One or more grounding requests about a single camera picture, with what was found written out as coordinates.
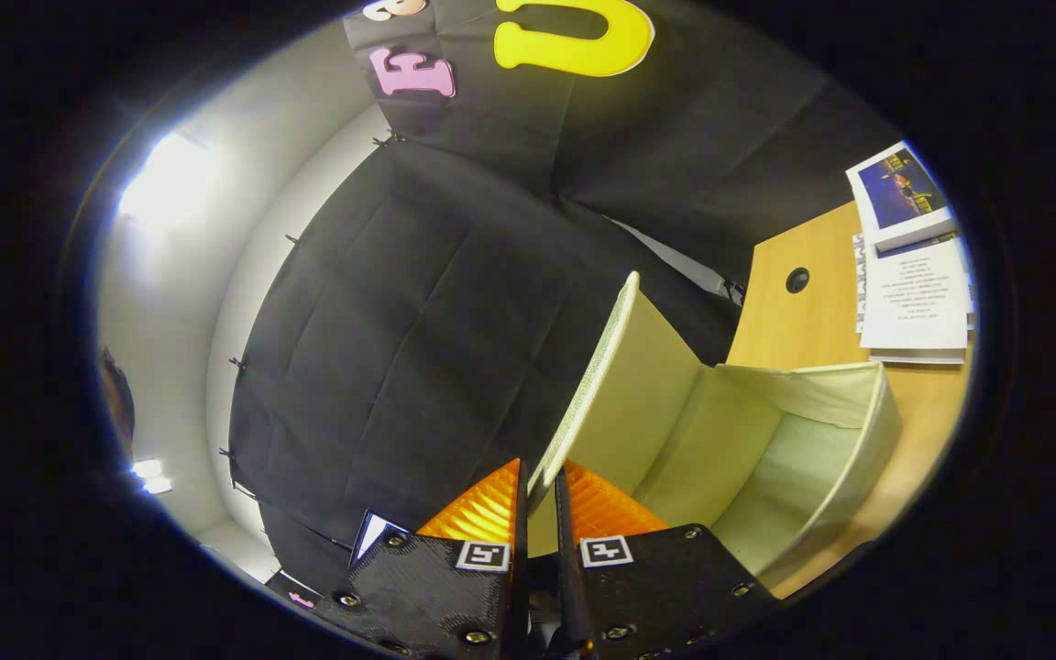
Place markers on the thick white text-covered book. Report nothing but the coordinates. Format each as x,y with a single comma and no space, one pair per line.
918,293

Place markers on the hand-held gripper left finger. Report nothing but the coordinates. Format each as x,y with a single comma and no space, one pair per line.
436,587

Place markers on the white book with night photo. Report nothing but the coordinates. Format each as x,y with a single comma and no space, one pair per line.
899,188

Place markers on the small ceiling light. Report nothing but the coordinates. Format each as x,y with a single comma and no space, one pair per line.
150,477

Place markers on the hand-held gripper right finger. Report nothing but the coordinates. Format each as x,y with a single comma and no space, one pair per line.
656,587

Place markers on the large ceiling light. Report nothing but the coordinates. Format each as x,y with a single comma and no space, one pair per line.
166,179

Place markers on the green fabric storage box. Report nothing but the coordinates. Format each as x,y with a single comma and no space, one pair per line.
766,458

